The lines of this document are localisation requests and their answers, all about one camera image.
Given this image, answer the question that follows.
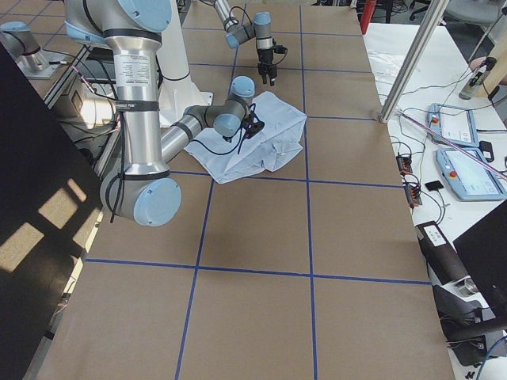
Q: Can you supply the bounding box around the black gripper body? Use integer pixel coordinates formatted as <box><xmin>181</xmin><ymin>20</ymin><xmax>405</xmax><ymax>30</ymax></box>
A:
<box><xmin>239</xmin><ymin>112</ymin><xmax>265</xmax><ymax>143</ymax></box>
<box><xmin>257</xmin><ymin>47</ymin><xmax>277</xmax><ymax>79</ymax></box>

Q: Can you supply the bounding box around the light blue button-up shirt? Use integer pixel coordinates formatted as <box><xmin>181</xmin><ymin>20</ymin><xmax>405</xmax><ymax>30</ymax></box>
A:
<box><xmin>185</xmin><ymin>92</ymin><xmax>307</xmax><ymax>184</ymax></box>

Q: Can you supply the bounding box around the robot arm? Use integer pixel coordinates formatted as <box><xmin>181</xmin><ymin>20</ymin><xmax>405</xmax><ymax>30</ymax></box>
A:
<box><xmin>201</xmin><ymin>0</ymin><xmax>288</xmax><ymax>86</ymax></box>
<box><xmin>64</xmin><ymin>1</ymin><xmax>255</xmax><ymax>227</ymax></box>

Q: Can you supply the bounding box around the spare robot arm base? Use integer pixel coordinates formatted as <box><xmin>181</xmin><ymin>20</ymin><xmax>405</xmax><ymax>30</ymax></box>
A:
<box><xmin>1</xmin><ymin>21</ymin><xmax>59</xmax><ymax>79</ymax></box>

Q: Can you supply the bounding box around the grabber reach tool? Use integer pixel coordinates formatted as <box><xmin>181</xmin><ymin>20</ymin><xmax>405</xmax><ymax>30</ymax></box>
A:
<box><xmin>399</xmin><ymin>112</ymin><xmax>506</xmax><ymax>180</ymax></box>

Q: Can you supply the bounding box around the blue teach pendant far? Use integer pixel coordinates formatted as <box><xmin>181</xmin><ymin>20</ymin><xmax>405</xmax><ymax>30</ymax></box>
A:
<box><xmin>427</xmin><ymin>103</ymin><xmax>479</xmax><ymax>148</ymax></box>

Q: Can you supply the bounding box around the blue teach pendant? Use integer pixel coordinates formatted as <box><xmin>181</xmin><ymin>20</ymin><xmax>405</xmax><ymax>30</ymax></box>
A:
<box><xmin>436</xmin><ymin>147</ymin><xmax>506</xmax><ymax>201</ymax></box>
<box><xmin>427</xmin><ymin>103</ymin><xmax>479</xmax><ymax>148</ymax></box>

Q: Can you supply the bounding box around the black panel left side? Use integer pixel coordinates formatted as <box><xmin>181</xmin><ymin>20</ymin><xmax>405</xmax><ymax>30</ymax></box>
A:
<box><xmin>1</xmin><ymin>51</ymin><xmax>101</xmax><ymax>379</ymax></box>

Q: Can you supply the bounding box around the blue teach pendant near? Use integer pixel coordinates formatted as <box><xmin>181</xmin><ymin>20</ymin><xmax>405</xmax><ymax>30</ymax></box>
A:
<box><xmin>436</xmin><ymin>147</ymin><xmax>506</xmax><ymax>201</ymax></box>

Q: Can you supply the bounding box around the black roll with label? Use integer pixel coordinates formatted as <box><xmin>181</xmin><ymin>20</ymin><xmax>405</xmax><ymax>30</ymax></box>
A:
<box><xmin>415</xmin><ymin>221</ymin><xmax>469</xmax><ymax>284</ymax></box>

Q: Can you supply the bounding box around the black monitor corner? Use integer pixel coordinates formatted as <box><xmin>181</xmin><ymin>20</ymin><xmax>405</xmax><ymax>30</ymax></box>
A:
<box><xmin>453</xmin><ymin>202</ymin><xmax>506</xmax><ymax>316</ymax></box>

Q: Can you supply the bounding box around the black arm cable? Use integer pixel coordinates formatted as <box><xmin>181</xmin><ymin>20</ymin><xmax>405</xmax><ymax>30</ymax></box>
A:
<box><xmin>189</xmin><ymin>103</ymin><xmax>261</xmax><ymax>156</ymax></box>
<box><xmin>227</xmin><ymin>3</ymin><xmax>288</xmax><ymax>67</ymax></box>

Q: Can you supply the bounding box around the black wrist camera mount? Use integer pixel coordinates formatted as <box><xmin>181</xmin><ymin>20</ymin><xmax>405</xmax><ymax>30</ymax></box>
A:
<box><xmin>273</xmin><ymin>44</ymin><xmax>288</xmax><ymax>55</ymax></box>

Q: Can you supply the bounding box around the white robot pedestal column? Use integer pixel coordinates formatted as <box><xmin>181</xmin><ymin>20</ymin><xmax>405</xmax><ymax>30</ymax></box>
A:
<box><xmin>157</xmin><ymin>0</ymin><xmax>213</xmax><ymax>127</ymax></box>

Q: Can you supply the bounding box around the grey aluminium frame post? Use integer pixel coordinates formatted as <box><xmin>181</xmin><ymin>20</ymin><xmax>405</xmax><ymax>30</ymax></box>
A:
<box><xmin>379</xmin><ymin>0</ymin><xmax>449</xmax><ymax>124</ymax></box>

